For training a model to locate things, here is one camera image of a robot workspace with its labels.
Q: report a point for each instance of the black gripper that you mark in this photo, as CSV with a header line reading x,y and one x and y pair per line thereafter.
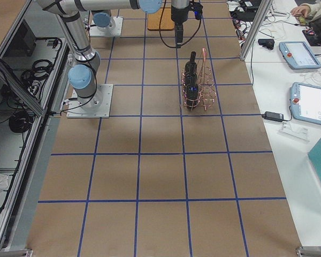
x,y
180,14

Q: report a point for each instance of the dark wine bottle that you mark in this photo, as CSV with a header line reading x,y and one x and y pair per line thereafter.
x,y
191,66
191,96
190,80

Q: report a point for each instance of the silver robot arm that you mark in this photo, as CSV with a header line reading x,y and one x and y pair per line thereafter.
x,y
64,9
103,20

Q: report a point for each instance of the wooden serving tray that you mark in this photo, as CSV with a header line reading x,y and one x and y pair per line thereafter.
x,y
160,22

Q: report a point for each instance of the person hand at desk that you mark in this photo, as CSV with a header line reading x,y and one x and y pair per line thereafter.
x,y
300,11

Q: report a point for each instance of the black webcam on desk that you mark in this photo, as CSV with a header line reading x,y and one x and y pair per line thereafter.
x,y
267,43

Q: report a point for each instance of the far blue teach pendant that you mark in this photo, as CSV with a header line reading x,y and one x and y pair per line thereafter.
x,y
298,55

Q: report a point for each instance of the blue teach pendant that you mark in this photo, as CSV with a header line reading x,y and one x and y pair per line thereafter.
x,y
305,100
298,55

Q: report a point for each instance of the black power adapter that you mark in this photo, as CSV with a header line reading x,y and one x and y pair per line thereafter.
x,y
273,116

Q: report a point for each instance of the near blue teach pendant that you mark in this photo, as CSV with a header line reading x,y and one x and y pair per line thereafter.
x,y
305,100

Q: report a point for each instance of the clear acrylic stand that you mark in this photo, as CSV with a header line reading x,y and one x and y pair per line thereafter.
x,y
297,133

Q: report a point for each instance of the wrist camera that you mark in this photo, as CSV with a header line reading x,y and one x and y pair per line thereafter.
x,y
197,8

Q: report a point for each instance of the copper wire bottle basket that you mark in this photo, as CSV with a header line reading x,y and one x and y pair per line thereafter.
x,y
206,89

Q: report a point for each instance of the aluminium frame post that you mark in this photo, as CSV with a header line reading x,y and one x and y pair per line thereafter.
x,y
254,29

